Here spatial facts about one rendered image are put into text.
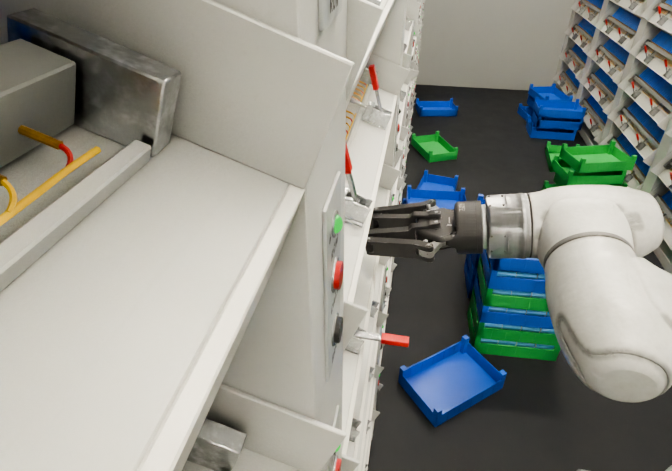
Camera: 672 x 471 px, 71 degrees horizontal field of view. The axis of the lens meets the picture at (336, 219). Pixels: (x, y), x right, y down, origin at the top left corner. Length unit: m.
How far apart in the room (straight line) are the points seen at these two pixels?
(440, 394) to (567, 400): 0.43
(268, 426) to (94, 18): 0.22
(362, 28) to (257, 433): 0.23
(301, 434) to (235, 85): 0.20
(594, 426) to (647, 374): 1.31
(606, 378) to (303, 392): 0.35
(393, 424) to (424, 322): 0.48
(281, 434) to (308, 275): 0.12
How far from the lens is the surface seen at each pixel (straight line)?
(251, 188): 0.17
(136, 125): 0.17
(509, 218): 0.65
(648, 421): 1.94
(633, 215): 0.67
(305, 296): 0.21
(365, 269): 0.75
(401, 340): 0.62
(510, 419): 1.76
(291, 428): 0.29
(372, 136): 0.70
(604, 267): 0.57
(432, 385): 1.77
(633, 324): 0.54
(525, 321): 1.80
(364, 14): 0.25
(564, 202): 0.66
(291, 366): 0.25
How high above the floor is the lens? 1.39
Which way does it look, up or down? 34 degrees down
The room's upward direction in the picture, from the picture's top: straight up
